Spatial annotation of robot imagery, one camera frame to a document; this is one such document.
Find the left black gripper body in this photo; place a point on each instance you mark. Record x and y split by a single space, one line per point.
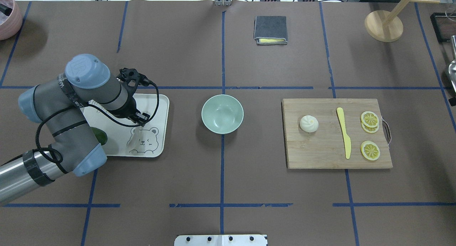
128 110

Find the white steamed bun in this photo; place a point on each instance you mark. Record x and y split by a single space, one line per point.
309 124

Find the white ceramic spoon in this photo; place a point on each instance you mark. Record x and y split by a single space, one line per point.
131 144

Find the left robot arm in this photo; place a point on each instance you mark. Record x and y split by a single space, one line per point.
65 142

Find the light green bowl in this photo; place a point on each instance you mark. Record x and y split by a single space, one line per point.
222 114

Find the pink ribbed bowl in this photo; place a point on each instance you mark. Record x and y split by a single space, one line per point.
10 25

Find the cream bear tray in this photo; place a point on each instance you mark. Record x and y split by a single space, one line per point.
151 137

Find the dark green avocado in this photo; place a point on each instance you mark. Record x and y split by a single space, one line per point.
100 135

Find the yellow sponge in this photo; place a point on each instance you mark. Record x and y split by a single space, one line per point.
266 41

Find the grey folded cloth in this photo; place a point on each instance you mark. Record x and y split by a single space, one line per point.
271 27

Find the bamboo cutting board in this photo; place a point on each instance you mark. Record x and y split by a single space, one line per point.
324 148

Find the yellow plastic knife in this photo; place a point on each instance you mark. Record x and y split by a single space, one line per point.
346 138

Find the lemon slice lower front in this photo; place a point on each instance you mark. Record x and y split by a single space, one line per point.
369 119

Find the lemon slice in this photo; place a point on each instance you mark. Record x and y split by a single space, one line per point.
370 130
369 119
370 150

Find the lemon slice upper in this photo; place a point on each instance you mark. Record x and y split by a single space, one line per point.
370 150

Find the lemon slice lower back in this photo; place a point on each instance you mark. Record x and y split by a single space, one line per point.
370 130

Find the wooden mug tree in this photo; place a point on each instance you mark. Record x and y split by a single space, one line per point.
385 26

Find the metal scoop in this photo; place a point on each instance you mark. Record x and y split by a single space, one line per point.
452 65

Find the black framed tray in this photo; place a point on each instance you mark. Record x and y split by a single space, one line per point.
444 27

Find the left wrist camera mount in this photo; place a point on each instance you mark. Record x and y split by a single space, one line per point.
132 79

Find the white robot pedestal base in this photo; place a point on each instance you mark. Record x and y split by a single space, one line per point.
222 240

